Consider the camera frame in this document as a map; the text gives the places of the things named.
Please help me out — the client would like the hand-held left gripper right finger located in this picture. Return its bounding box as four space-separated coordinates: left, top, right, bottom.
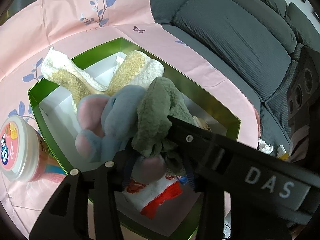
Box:
184 155 292 240

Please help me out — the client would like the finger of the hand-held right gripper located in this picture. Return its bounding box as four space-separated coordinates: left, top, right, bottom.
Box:
166 115 227 189

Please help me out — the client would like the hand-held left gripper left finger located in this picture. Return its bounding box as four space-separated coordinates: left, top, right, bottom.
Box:
29 151 137 240

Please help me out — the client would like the red white snack packet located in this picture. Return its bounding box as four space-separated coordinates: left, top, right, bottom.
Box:
122 172 184 220

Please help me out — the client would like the grey-green fluffy cloth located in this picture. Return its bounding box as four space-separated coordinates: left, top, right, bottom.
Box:
131 76 198 175

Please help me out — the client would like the blue elephant plush toy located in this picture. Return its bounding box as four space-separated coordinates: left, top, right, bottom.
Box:
74 84 167 183

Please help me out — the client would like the pink lidded canister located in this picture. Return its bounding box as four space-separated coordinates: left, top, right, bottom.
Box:
0 116 67 183

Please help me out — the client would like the green cardboard box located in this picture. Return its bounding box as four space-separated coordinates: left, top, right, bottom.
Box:
27 37 242 240

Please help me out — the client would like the crumpled white tissue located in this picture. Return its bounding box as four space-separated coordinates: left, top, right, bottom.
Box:
276 145 288 160
257 139 274 154

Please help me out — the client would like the grey sofa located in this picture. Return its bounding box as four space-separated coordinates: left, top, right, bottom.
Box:
135 0 320 155

